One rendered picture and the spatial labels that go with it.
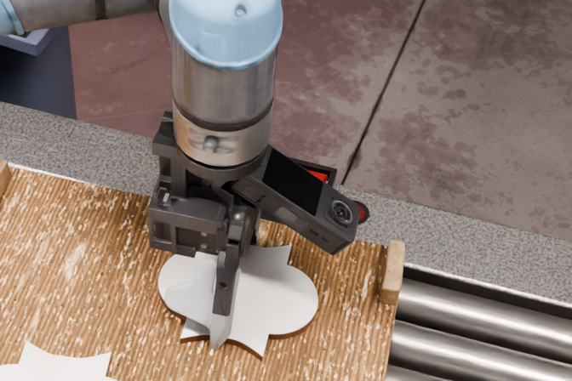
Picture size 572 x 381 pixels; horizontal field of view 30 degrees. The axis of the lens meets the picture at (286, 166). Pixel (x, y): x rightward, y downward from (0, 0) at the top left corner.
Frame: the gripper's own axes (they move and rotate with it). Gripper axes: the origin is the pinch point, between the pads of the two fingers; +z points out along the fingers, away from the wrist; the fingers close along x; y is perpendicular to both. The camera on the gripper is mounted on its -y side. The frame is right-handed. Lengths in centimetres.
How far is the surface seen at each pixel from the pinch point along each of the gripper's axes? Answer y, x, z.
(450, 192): -27, -103, 94
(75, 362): 11.6, 10.9, -0.5
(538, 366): -27.9, -0.5, 2.4
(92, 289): 12.9, 2.7, 0.5
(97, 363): 9.8, 10.5, -0.5
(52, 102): 37, -45, 28
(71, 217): 17.6, -4.8, 0.4
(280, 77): 16, -129, 94
